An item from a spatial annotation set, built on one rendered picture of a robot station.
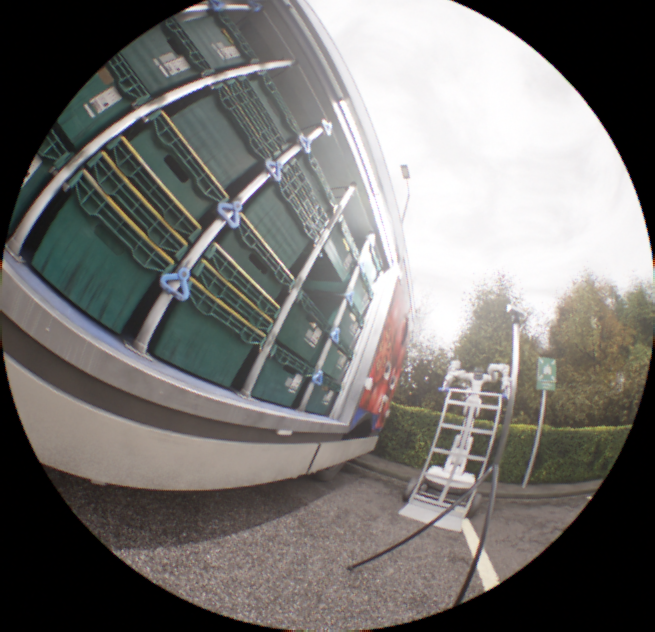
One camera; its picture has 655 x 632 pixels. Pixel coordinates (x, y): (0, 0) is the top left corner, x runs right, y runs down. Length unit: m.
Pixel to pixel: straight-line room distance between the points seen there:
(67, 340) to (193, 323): 0.40
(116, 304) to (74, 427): 0.32
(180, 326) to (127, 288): 0.20
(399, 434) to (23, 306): 3.87
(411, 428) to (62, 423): 3.73
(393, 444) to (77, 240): 3.87
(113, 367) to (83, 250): 0.30
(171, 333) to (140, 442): 0.32
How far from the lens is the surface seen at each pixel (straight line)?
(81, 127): 0.77
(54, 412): 0.57
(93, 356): 0.50
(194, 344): 0.73
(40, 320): 0.50
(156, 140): 0.74
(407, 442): 3.77
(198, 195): 0.72
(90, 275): 0.64
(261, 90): 1.09
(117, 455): 0.62
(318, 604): 1.01
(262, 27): 1.72
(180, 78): 0.91
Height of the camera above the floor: 0.77
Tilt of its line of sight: 23 degrees up
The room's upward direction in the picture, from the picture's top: 23 degrees clockwise
